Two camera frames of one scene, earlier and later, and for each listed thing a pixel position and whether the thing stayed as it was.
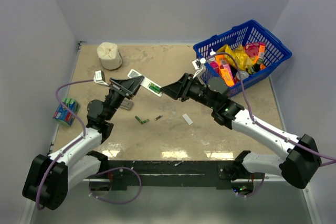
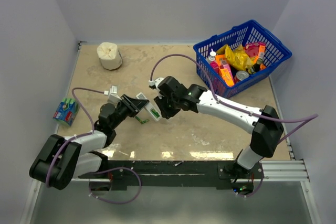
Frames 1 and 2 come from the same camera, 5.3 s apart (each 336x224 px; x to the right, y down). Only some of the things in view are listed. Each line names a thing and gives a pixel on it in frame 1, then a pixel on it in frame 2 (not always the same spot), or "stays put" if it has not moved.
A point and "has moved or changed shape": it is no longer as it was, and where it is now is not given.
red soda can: [243, 75] stays put
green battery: [154, 87] has moved or changed shape
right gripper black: [180, 88] -> [167, 113]
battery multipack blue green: [63, 115] stays put
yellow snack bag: [239, 54] stays put
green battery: [138, 118] stays put
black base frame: [220, 173] stays put
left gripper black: [128, 86] -> [134, 105]
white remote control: [146, 83] -> [153, 112]
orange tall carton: [262, 49] stays put
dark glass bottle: [254, 68] stays put
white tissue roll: [109, 56] stays put
